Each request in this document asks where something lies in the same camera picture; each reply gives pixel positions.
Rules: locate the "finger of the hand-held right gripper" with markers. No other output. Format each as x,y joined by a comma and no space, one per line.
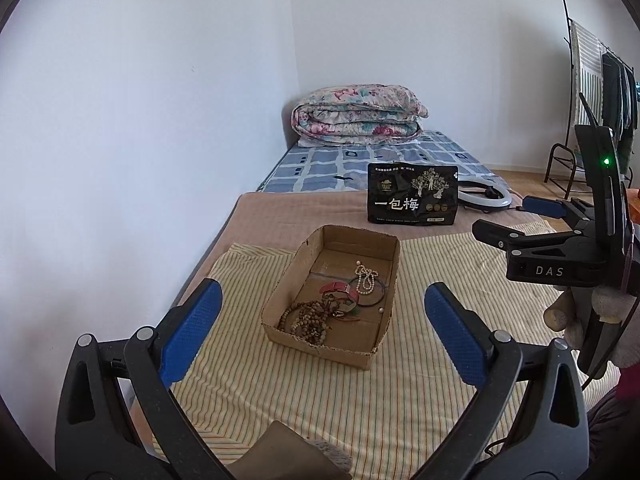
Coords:
500,234
545,208

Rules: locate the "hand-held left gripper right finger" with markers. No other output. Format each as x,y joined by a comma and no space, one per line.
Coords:
455,335

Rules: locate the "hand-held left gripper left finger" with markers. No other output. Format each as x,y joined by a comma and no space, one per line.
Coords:
192,335

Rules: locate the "cardboard box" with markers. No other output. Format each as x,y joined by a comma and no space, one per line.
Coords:
325,355

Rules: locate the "person's right forearm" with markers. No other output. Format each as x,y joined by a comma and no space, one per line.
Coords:
630,385

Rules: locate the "person's right hand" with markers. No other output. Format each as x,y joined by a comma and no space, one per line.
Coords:
560,312

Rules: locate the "black metal rack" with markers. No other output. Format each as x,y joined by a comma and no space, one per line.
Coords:
548,160

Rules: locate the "black bangle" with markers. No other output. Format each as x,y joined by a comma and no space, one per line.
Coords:
384,290

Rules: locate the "striped yellow cloth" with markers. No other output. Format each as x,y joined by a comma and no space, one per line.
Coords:
400,410

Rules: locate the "black snack bag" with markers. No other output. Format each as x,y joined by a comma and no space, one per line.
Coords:
400,205

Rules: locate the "dark hanging clothes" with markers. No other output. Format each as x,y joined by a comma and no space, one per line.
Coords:
612,95

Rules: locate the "striped hanging towel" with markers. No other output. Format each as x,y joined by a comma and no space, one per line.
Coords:
587,70

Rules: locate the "brown blanket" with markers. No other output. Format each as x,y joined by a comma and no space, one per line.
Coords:
280,220

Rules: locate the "dark cloth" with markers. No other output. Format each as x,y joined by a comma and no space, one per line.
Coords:
285,452

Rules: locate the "black clothes rack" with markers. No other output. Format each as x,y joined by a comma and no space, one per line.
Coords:
568,50

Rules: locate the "person's leg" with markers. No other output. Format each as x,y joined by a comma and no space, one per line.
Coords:
610,425

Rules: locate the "blue checked mattress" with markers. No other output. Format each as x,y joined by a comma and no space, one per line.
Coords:
320,170

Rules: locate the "folded floral quilt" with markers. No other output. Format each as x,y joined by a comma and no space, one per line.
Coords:
350,110

